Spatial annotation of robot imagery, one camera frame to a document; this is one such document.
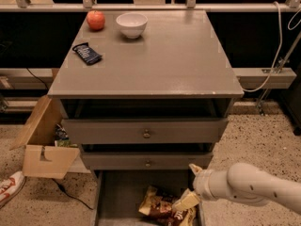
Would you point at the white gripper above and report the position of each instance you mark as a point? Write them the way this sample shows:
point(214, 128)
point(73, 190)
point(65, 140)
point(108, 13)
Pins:
point(200, 183)

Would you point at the green snack packets in box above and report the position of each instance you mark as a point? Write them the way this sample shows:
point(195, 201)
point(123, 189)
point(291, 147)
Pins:
point(62, 138)

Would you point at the red and white sneaker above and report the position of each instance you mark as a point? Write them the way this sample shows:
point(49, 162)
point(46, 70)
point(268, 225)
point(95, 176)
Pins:
point(10, 187)

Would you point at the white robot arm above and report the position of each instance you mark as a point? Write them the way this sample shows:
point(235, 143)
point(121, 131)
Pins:
point(242, 183)

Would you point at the red apple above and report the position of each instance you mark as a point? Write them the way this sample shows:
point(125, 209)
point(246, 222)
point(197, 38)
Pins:
point(95, 20)

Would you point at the grey wooden drawer cabinet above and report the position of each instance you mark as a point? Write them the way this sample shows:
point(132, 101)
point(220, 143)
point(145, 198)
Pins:
point(177, 70)

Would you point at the white ceramic bowl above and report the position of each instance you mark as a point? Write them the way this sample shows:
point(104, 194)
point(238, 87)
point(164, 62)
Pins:
point(132, 25)

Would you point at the grey top drawer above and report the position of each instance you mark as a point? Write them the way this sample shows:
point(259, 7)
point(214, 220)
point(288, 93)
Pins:
point(144, 131)

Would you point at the dark blue snack packet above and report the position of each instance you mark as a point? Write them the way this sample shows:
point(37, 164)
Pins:
point(87, 54)

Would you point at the metal railing bar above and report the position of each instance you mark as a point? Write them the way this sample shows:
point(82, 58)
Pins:
point(271, 7)

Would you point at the brown chip bag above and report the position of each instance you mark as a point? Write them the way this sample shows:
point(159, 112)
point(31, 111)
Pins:
point(157, 204)

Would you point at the open cardboard box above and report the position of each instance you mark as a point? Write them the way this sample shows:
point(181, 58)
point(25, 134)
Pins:
point(41, 157)

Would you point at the grey open bottom drawer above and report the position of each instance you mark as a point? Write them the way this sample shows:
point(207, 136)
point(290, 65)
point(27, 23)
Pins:
point(120, 193)

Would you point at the grey middle drawer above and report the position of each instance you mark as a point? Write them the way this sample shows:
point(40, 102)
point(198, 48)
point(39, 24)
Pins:
point(145, 161)

